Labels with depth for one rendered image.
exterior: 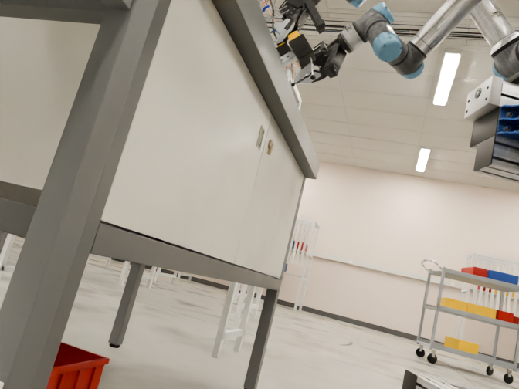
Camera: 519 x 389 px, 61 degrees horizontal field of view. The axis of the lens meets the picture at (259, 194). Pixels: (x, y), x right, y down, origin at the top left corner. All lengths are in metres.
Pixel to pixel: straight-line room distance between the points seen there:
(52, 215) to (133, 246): 0.21
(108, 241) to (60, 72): 0.23
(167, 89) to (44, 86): 0.16
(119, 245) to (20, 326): 0.20
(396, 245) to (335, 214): 1.41
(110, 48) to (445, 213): 9.37
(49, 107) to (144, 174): 0.15
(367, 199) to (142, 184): 9.14
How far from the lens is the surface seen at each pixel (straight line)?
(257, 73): 0.97
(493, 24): 1.80
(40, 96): 0.65
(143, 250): 0.68
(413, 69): 1.50
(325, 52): 1.49
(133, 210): 0.63
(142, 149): 0.63
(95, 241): 0.58
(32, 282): 0.46
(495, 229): 9.81
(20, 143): 0.64
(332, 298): 9.47
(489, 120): 1.48
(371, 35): 1.42
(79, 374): 0.99
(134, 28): 0.51
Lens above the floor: 0.38
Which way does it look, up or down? 11 degrees up
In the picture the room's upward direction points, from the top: 14 degrees clockwise
